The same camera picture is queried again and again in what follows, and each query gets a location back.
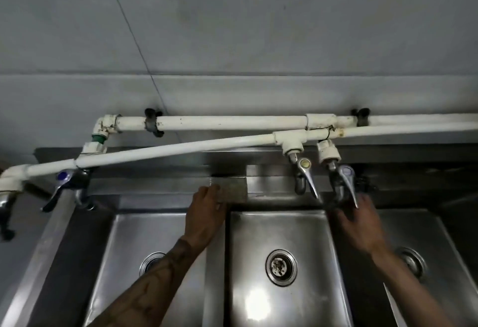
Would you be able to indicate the person's left hand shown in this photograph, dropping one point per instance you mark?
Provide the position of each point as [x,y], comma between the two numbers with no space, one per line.
[203,218]

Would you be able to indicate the person's right hand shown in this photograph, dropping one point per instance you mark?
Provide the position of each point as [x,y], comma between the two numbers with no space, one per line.
[364,228]

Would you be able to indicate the person's left fingers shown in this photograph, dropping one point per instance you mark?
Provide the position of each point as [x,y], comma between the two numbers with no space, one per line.
[209,197]

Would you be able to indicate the person's right fingers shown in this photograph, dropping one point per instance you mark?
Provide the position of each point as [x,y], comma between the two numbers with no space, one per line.
[354,209]

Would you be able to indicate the grey scouring pad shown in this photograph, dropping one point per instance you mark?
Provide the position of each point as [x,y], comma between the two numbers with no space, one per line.
[233,193]

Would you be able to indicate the person's left forearm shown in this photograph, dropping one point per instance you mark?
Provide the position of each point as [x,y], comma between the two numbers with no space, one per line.
[157,289]

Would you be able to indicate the person's right forearm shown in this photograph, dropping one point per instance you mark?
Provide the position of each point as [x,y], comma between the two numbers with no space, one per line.
[407,289]

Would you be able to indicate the blue-capped chrome lever tap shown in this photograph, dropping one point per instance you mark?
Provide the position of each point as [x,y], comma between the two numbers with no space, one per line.
[345,179]

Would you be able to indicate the slanted white water pipe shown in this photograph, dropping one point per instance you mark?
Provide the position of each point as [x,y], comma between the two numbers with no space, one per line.
[179,149]

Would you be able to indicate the gold-capped chrome lever tap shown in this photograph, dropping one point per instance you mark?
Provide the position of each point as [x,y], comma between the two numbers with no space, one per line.
[304,173]

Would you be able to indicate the straight white water pipe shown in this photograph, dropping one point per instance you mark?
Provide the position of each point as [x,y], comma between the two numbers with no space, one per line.
[231,122]

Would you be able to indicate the round metal sink drain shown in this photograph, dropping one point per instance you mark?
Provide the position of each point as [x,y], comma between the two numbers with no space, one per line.
[149,259]
[412,261]
[281,267]

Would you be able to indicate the black pipe clamp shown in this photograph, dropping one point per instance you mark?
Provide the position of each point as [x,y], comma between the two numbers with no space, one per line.
[362,117]
[151,126]

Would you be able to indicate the stainless steel triple sink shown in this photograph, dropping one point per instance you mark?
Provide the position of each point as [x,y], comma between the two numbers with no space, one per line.
[302,304]

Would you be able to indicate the green pipe fitting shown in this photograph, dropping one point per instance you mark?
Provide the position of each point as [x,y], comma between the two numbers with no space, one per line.
[99,138]

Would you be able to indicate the blue-capped dark lever tap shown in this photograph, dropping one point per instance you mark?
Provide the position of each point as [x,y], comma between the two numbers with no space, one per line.
[71,181]

